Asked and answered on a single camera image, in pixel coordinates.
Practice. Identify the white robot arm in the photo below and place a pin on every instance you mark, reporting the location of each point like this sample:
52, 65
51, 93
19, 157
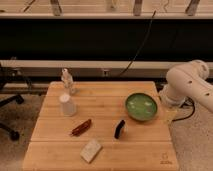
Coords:
188, 80

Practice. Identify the green ceramic bowl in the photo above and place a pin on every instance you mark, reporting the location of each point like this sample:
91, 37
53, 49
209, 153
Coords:
141, 106

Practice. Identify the black eraser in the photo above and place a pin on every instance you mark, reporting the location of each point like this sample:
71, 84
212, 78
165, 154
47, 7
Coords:
119, 129

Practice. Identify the clear plastic bottle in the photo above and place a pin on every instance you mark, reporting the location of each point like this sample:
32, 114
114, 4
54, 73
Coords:
68, 82

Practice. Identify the white sponge block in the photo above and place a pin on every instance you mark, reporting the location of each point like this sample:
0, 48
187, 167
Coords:
90, 150

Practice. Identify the black office chair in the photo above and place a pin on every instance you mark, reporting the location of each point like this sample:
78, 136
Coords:
14, 135

